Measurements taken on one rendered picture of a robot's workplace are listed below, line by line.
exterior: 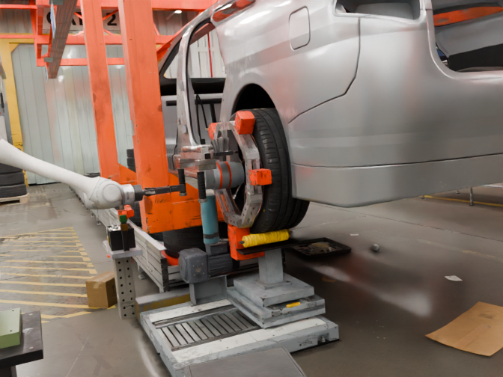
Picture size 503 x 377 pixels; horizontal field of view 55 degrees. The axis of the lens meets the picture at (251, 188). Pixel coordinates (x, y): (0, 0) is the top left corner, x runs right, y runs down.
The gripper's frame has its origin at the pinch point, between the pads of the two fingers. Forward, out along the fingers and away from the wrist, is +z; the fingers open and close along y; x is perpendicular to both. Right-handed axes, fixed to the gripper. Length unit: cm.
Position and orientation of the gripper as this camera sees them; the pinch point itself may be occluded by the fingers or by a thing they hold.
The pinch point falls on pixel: (177, 188)
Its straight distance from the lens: 228.5
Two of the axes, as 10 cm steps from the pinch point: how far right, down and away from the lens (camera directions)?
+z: 9.1, -1.2, 3.9
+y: 4.0, 0.7, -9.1
